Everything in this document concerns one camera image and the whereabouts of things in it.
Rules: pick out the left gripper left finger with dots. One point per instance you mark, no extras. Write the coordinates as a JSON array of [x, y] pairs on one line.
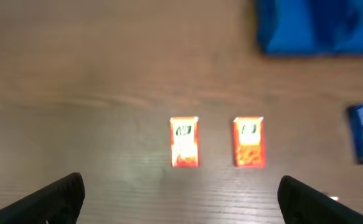
[[50, 202]]

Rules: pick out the orange candy box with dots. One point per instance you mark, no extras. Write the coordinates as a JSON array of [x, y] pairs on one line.
[[249, 143], [184, 143]]

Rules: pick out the blue tray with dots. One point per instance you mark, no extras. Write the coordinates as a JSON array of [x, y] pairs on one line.
[[293, 28]]

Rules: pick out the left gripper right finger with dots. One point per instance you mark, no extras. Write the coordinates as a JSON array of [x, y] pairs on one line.
[[309, 208]]

